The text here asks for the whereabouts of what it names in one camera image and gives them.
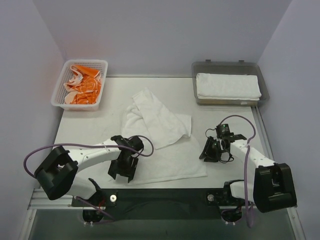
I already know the white towels pile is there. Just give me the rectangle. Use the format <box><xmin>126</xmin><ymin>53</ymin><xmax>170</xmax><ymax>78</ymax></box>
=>
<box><xmin>121</xmin><ymin>88</ymin><xmax>207</xmax><ymax>185</ymax></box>

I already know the white terry towel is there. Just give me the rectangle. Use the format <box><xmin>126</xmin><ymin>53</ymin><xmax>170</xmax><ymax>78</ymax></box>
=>
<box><xmin>195</xmin><ymin>73</ymin><xmax>262</xmax><ymax>101</ymax></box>

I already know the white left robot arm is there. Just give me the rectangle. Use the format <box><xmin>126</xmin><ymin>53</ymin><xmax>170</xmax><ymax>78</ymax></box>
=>
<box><xmin>34</xmin><ymin>135</ymin><xmax>144</xmax><ymax>201</ymax></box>

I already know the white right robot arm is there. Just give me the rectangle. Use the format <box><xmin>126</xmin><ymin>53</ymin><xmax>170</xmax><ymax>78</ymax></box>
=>
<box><xmin>199</xmin><ymin>123</ymin><xmax>297</xmax><ymax>213</ymax></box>

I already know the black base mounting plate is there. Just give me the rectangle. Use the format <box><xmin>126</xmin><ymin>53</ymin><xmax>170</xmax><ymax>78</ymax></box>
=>
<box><xmin>71</xmin><ymin>188</ymin><xmax>245</xmax><ymax>222</ymax></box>

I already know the orange cloth in basket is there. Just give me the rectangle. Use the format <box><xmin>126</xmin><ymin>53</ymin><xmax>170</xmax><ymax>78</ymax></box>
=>
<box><xmin>63</xmin><ymin>64</ymin><xmax>102</xmax><ymax>105</ymax></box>

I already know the white plastic mesh basket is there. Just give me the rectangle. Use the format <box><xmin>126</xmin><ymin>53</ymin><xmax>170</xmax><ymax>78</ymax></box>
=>
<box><xmin>51</xmin><ymin>59</ymin><xmax>108</xmax><ymax>111</ymax></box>

